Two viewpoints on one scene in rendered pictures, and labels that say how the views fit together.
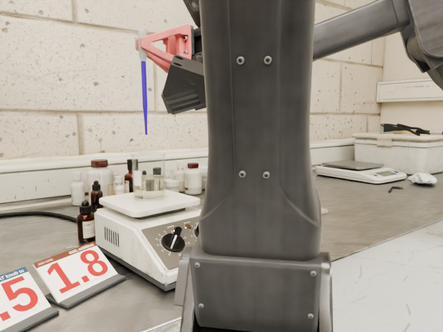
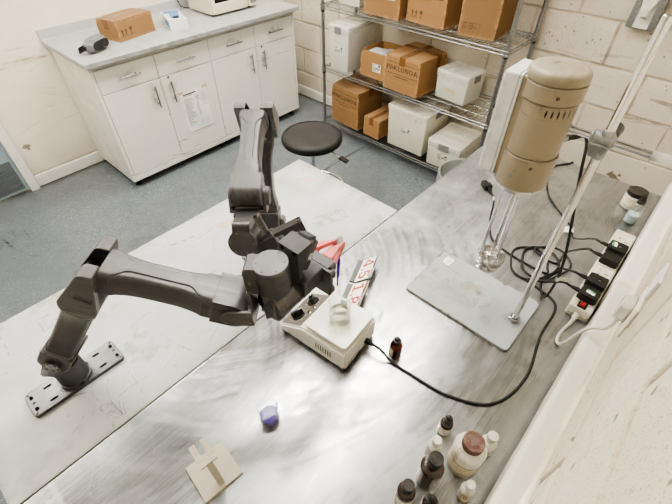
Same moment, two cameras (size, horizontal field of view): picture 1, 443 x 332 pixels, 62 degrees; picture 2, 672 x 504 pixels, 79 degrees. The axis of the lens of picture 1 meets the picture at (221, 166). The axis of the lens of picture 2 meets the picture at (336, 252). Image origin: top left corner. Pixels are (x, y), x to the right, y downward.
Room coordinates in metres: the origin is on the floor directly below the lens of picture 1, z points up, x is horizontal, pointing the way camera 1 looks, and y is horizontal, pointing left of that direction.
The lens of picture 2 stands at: (1.12, 0.00, 1.77)
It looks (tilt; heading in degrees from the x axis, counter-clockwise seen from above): 45 degrees down; 169
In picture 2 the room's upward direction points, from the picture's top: straight up
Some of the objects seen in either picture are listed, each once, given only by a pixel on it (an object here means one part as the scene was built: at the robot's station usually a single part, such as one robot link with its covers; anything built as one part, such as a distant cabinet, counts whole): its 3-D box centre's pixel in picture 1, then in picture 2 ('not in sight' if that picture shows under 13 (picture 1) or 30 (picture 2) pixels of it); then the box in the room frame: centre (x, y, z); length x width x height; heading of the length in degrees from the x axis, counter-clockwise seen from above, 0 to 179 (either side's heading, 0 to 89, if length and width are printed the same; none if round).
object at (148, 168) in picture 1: (149, 174); (339, 311); (0.57, 0.11, 1.02); 0.06 x 0.05 x 0.08; 172
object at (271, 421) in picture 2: not in sight; (268, 412); (0.73, -0.07, 0.93); 0.04 x 0.04 x 0.06
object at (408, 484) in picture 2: not in sight; (405, 492); (0.93, 0.16, 0.94); 0.03 x 0.03 x 0.08
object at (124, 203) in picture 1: (149, 200); (339, 320); (0.56, 0.11, 0.98); 0.12 x 0.12 x 0.01; 43
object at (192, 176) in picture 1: (193, 178); not in sight; (1.01, 0.08, 0.94); 0.05 x 0.05 x 0.09
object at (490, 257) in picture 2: not in sight; (501, 225); (0.50, 0.50, 1.17); 0.07 x 0.07 x 0.25
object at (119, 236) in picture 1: (159, 231); (330, 325); (0.54, 0.10, 0.94); 0.22 x 0.13 x 0.08; 43
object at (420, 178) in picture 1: (424, 178); not in sight; (1.14, -0.64, 0.92); 0.08 x 0.08 x 0.04; 36
